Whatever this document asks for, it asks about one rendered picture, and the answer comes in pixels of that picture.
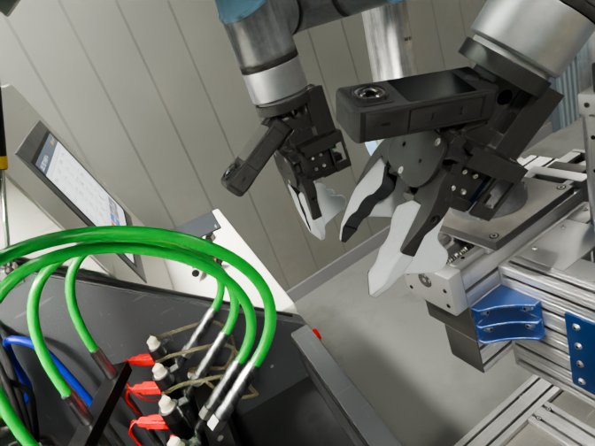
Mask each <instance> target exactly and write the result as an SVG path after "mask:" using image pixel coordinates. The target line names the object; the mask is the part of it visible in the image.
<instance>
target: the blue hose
mask: <svg viewBox="0 0 595 446"><path fill-rule="evenodd" d="M12 343H17V344H22V345H26V346H28V347H30V348H33V349H35V347H34V345H33V343H32V339H31V338H27V337H25V336H18V335H13V336H7V337H6V338H4V339H3V346H4V347H5V348H6V349H7V350H8V352H9V354H10V357H11V359H12V363H13V366H14V369H15V372H16V374H17V376H18V377H19V380H20V381H21V383H23V384H25V385H26V386H28V387H30V388H31V389H32V390H33V386H32V383H31V381H30V379H29V378H28V376H27V374H26V373H25V371H24V369H23V368H22V366H21V365H20V363H19V361H18V359H17V358H16V356H15V354H14V352H13V349H12V346H11V344H12ZM48 351H49V353H50V355H51V357H52V359H53V361H54V363H55V365H56V367H57V368H58V370H59V371H60V373H61V374H62V375H63V376H64V377H65V379H66V380H67V381H68V382H69V383H70V384H71V386H72V387H73V388H74V389H75V390H76V391H77V393H78V394H79V395H80V396H81V397H82V399H83V400H84V401H85V402H86V403H87V405H88V406H90V404H91V403H92V401H93V398H92V396H91V395H90V394H89V393H88V391H87V390H86V389H85V388H84V387H83V386H82V385H81V384H80V383H79V382H78V380H77V379H76V378H75V377H74V376H73V374H72V373H71V372H70V371H69V370H68V369H67V368H66V366H65V365H64V364H63V363H62V362H61V361H60V360H59V359H58V358H57V357H56V356H55V355H54V354H53V353H52V352H51V351H50V350H49V349H48ZM24 399H25V402H26V405H27V403H28V402H29V399H28V396H27V394H26V393H25V395H24Z"/></svg>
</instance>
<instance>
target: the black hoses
mask: <svg viewBox="0 0 595 446"><path fill-rule="evenodd" d="M0 350H1V353H2V355H3V358H4V362H5V364H6V366H7V369H8V372H9V374H10V377H11V378H10V379H9V378H8V375H7V373H6V371H5V370H4V367H3V365H2V363H1V361H0V383H3V384H4V387H5V389H6V392H7V394H8V397H9V398H10V400H11V403H12V408H13V410H14V411H15V412H16V413H17V415H18V416H19V418H20V420H21V421H22V423H23V424H24V426H25V427H26V429H27V430H28V431H29V433H30V434H31V435H32V436H33V437H34V438H35V440H36V441H37V442H40V441H41V440H47V441H50V442H51V443H52V444H54V445H55V446H64V445H63V444H62V443H61V442H60V441H59V440H58V439H57V438H56V437H54V436H53V435H51V434H40V431H39V422H38V415H37V408H36V400H35V394H34V392H33V390H32V389H31V388H30V387H28V386H26V385H25V384H23V383H20V382H19V380H18V376H17V374H16V372H15V369H14V366H13V363H12V359H11V357H10V354H9V352H8V350H7V349H6V348H5V347H4V346H3V338H2V336H1V335H0ZM13 388H14V390H15V392H14V390H13ZM22 391H24V392H25V393H26V394H27V396H28V399H29V402H30V411H31V417H32V423H33V428H32V425H31V421H30V418H29V415H28V411H27V406H26V402H25V399H24V396H23V393H22ZM15 393H16V395H15ZM33 431H34V432H33ZM16 439H17V438H16ZM5 446H22V444H21V443H20V442H19V440H18V439H17V440H15V441H12V442H9V443H8V444H6V445H5Z"/></svg>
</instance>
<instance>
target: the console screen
mask: <svg viewBox="0 0 595 446"><path fill-rule="evenodd" d="M14 154H15V155H16V156H17V157H18V158H19V159H20V160H21V161H22V162H23V163H24V164H25V165H26V166H27V167H28V168H29V169H30V170H31V171H32V172H33V173H34V174H35V175H36V176H37V177H38V178H39V179H40V180H41V181H42V182H43V183H44V184H45V185H46V186H47V187H48V188H49V189H50V190H51V191H52V192H53V193H54V194H55V195H56V196H58V197H59V198H60V199H61V200H62V201H63V202H64V203H65V204H66V205H67V206H68V207H69V208H70V209H71V210H72V211H73V212H74V213H75V214H76V215H77V216H78V217H79V218H80V219H81V220H82V221H83V222H84V223H85V224H86V225H87V226H88V227H97V226H133V223H132V219H131V216H130V215H129V214H128V213H127V212H126V211H125V210H124V209H123V207H122V206H121V205H120V204H119V203H118V202H117V201H116V200H115V199H114V198H113V197H112V196H111V195H110V194H109V193H108V191H107V190H106V189H105V188H104V187H103V186H102V185H101V184H100V183H99V182H98V181H97V180H96V179H95V178H94V177H93V175H92V174H91V173H90V172H89V171H88V170H87V169H86V168H85V167H84V166H83V165H82V164H81V163H80V162H79V161H78V159H77V158H76V157H75V156H74V155H73V154H72V153H71V152H70V151H69V150H68V149H67V148H66V147H65V146H64V145H63V143H62V142H61V141H60V140H59V139H58V138H57V137H56V136H55V135H54V134H53V133H52V132H51V131H50V130H49V129H48V128H47V127H46V126H45V125H44V124H43V123H42V122H41V121H40V120H37V122H36V123H35V125H34V126H33V128H32V129H31V130H30V132H29V133H28V135H27V136H26V138H25V139H24V140H23V142H22V143H21V145H20V146H19V147H18V148H17V150H16V151H15V152H14ZM115 254H116V255H117V256H118V257H119V258H121V259H122V260H123V261H124V262H125V263H126V264H127V265H128V266H129V267H130V268H131V269H132V270H133V271H134V272H135V273H136V274H137V275H138V276H139V277H140V278H141V279H142V280H143V281H144V282H145V283H147V280H146V277H145V273H144V269H143V262H142V259H141V255H138V254H124V253H115Z"/></svg>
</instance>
